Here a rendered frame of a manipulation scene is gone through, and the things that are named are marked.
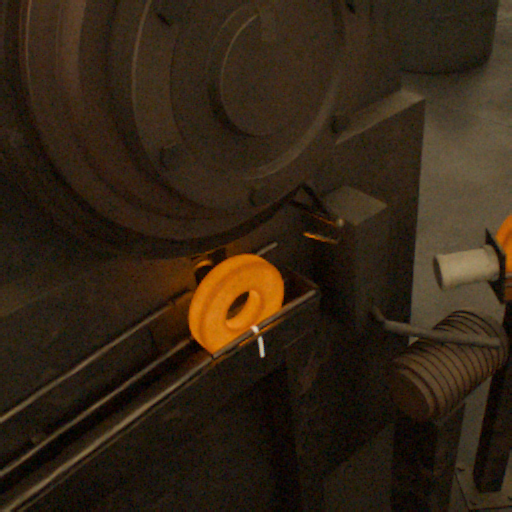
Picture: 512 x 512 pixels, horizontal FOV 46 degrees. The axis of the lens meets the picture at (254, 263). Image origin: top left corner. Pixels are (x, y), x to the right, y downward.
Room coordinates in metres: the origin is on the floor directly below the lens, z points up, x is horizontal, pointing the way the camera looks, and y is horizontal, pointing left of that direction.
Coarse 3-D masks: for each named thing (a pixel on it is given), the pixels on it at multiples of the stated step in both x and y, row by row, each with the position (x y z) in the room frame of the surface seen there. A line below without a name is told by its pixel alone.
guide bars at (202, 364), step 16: (288, 304) 0.67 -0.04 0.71; (272, 320) 0.64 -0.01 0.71; (240, 336) 0.61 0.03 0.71; (224, 352) 0.59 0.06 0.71; (192, 368) 0.57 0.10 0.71; (176, 384) 0.55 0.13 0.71; (160, 400) 0.53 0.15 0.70; (128, 416) 0.51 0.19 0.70; (112, 432) 0.49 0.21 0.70; (96, 448) 0.48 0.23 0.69; (64, 464) 0.46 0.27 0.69; (48, 480) 0.44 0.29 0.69; (32, 496) 0.43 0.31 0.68
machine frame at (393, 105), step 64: (384, 0) 0.98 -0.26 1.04; (384, 64) 0.99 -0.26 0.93; (384, 128) 0.91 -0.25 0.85; (0, 192) 0.63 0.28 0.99; (320, 192) 0.83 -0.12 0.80; (384, 192) 0.91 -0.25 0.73; (0, 256) 0.61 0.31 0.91; (64, 256) 0.65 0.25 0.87; (0, 320) 0.54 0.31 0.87; (64, 320) 0.58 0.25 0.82; (128, 320) 0.62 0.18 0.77; (320, 320) 0.82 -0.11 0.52; (0, 384) 0.53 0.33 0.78; (64, 384) 0.56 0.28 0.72; (256, 384) 0.73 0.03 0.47; (320, 384) 0.81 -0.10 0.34; (384, 384) 0.92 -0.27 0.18; (0, 448) 0.50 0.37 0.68; (64, 448) 0.54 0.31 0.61; (192, 448) 0.64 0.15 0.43; (256, 448) 0.72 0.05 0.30
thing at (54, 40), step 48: (48, 0) 0.52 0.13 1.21; (96, 0) 0.52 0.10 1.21; (48, 48) 0.51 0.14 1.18; (96, 48) 0.52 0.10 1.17; (48, 96) 0.51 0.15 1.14; (96, 96) 0.51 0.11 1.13; (48, 144) 0.50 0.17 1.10; (96, 144) 0.50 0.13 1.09; (96, 192) 0.51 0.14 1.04; (144, 192) 0.52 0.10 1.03
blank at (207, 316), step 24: (240, 264) 0.66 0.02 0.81; (264, 264) 0.67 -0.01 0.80; (216, 288) 0.62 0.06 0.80; (240, 288) 0.64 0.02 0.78; (264, 288) 0.67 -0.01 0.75; (192, 312) 0.62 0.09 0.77; (216, 312) 0.62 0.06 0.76; (240, 312) 0.67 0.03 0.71; (264, 312) 0.66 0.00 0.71; (216, 336) 0.61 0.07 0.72
